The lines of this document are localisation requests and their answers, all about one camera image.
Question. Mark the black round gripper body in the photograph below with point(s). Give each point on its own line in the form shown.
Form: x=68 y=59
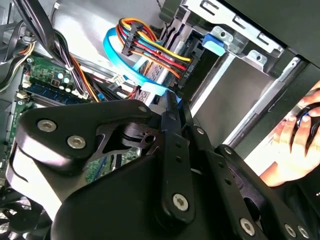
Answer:
x=112 y=200

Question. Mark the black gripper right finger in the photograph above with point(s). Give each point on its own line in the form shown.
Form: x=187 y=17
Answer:
x=225 y=175

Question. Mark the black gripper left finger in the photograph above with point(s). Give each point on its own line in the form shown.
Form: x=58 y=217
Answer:
x=60 y=140

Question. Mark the hard disk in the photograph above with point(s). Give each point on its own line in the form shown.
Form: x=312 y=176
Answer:
x=213 y=46

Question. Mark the person's bare hand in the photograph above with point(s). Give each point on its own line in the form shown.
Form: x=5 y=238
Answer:
x=295 y=165

